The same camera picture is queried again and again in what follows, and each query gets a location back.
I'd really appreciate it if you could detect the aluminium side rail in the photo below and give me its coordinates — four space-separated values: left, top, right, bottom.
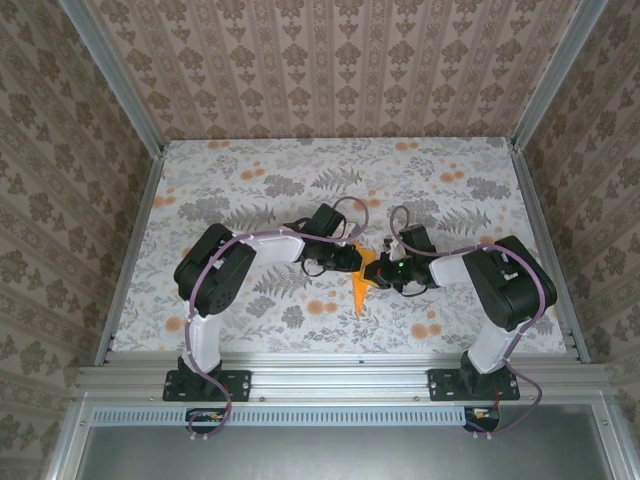
93 149 167 366
508 144 594 365

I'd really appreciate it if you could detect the black connector box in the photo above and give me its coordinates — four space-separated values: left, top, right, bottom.
185 407 227 435
463 406 502 434

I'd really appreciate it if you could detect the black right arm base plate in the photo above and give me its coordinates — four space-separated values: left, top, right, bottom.
428 367 521 402

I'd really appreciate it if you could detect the aluminium corner post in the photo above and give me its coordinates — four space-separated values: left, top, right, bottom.
58 0 166 159
509 0 611 154

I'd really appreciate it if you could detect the aluminium cross rail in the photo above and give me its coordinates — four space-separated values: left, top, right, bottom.
74 352 609 402

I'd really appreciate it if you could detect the grey slotted cable duct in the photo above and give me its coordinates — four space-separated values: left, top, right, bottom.
92 405 501 427

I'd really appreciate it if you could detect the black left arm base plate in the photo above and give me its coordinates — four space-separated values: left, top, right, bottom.
162 368 252 402

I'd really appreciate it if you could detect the grey metal panel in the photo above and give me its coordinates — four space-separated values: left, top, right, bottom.
47 399 640 480

